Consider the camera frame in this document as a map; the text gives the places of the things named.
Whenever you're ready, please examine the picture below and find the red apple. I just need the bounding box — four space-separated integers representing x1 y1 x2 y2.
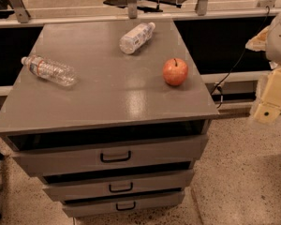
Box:
163 58 188 86

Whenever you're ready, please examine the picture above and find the middle grey drawer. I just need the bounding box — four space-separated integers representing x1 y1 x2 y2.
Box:
43 169 194 202

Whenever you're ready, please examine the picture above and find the clear water bottle orange label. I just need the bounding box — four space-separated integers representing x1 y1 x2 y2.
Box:
21 55 78 87

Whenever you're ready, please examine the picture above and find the clear water bottle white label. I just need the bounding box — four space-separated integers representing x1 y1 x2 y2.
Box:
119 22 155 54

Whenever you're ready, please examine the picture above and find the grey drawer cabinet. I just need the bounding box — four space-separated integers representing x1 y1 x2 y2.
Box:
0 21 217 206

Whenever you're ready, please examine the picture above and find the grey drawer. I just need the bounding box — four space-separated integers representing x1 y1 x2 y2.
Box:
13 134 208 176
43 169 194 202
63 190 185 218

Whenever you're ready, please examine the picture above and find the black cable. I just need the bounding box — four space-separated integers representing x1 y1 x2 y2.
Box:
210 5 272 110

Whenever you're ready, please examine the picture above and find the top grey drawer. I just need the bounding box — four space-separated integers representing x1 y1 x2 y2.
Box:
13 134 208 176

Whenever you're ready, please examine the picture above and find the bottom grey drawer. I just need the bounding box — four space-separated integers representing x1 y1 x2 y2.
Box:
63 190 185 218

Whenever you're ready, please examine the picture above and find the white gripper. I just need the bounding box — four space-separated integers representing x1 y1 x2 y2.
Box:
245 11 281 124

